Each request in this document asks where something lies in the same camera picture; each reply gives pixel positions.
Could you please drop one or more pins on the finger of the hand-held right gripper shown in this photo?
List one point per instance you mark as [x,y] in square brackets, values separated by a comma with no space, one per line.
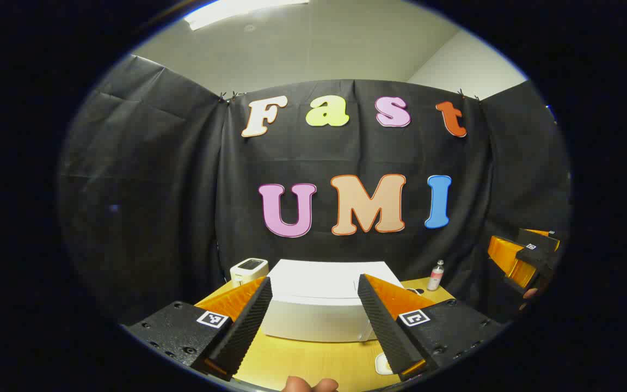
[536,238]
[534,256]

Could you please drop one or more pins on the small pink label bottle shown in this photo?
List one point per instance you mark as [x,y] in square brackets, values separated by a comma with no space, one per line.
[435,277]

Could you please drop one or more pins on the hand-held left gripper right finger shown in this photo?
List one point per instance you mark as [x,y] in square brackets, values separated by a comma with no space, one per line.
[387,332]

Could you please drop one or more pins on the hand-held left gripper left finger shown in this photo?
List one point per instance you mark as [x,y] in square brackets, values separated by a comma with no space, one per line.
[245,326]

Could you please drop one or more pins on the white rectangular plate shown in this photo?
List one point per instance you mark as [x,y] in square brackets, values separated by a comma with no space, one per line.
[381,365]

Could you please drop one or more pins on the small white screen device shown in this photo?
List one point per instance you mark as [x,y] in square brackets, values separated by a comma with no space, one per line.
[249,269]

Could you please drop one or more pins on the ceiling light panel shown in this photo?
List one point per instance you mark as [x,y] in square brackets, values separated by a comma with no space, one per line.
[237,11]

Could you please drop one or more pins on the white microwave oven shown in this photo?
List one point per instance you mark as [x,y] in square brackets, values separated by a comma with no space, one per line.
[319,294]

